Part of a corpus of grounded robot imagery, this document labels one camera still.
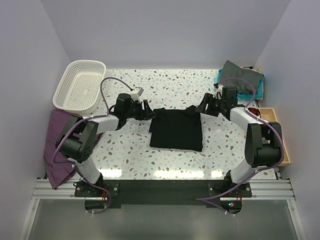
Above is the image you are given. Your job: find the grey folded t shirt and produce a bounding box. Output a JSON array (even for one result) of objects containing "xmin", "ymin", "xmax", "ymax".
[{"xmin": 218, "ymin": 60, "xmax": 264, "ymax": 95}]

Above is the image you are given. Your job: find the wooden compartment tray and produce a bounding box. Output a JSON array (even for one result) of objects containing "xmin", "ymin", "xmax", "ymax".
[{"xmin": 255, "ymin": 107, "xmax": 291, "ymax": 167}]

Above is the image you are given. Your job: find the purple cloth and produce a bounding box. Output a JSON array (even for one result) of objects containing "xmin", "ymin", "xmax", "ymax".
[{"xmin": 42, "ymin": 109, "xmax": 102, "ymax": 190}]

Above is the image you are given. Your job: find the aluminium rail frame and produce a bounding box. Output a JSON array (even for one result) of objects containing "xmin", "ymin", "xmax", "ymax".
[{"xmin": 19, "ymin": 174, "xmax": 307, "ymax": 240}]

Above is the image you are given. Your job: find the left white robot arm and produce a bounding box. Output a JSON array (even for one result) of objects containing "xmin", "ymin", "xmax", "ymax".
[{"xmin": 52, "ymin": 93, "xmax": 156, "ymax": 196}]

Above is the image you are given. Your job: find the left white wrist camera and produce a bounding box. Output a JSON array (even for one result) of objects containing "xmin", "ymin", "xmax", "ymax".
[{"xmin": 130, "ymin": 87, "xmax": 144, "ymax": 103}]

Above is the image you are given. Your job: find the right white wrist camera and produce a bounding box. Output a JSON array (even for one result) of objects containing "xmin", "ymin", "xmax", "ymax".
[{"xmin": 213, "ymin": 83, "xmax": 224, "ymax": 100}]

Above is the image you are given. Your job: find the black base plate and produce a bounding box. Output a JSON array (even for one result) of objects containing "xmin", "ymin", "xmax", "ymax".
[{"xmin": 73, "ymin": 180, "xmax": 253, "ymax": 214}]

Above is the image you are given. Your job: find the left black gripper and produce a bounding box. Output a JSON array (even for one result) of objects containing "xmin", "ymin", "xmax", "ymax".
[{"xmin": 124, "ymin": 99, "xmax": 156, "ymax": 121}]

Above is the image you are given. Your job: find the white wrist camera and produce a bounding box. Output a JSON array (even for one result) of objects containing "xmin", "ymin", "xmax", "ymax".
[
  {"xmin": 213, "ymin": 83, "xmax": 224, "ymax": 100},
  {"xmin": 130, "ymin": 87, "xmax": 144, "ymax": 103}
]

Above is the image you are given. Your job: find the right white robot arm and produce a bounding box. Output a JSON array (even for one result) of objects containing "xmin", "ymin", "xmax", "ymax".
[{"xmin": 196, "ymin": 86, "xmax": 285, "ymax": 200}]

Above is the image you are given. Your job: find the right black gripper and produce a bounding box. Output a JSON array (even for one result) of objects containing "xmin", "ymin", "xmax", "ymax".
[{"xmin": 195, "ymin": 93, "xmax": 226, "ymax": 117}]

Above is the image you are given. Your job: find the white plastic basket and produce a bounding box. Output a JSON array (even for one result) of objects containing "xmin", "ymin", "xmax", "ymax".
[{"xmin": 52, "ymin": 60, "xmax": 107, "ymax": 116}]

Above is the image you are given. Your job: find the teal folded t shirt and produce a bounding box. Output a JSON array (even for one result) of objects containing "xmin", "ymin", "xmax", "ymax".
[{"xmin": 213, "ymin": 68, "xmax": 265, "ymax": 101}]

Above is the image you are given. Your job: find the red patterned cloth in tray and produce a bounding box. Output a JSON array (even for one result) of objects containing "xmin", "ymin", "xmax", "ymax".
[{"xmin": 248, "ymin": 107, "xmax": 261, "ymax": 118}]

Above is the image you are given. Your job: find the black t shirt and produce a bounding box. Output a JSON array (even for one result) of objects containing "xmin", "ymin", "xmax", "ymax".
[{"xmin": 149, "ymin": 105, "xmax": 203, "ymax": 152}]

